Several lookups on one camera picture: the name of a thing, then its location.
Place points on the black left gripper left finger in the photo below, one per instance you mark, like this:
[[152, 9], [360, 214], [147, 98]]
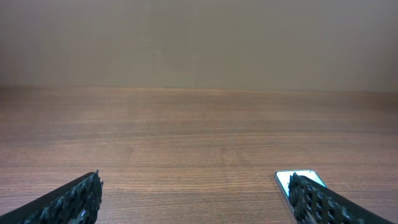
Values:
[[78, 201]]

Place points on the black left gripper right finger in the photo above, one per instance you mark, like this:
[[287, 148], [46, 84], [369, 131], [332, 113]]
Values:
[[314, 203]]

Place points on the blue-screen Galaxy smartphone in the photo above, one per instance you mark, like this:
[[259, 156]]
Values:
[[282, 177]]

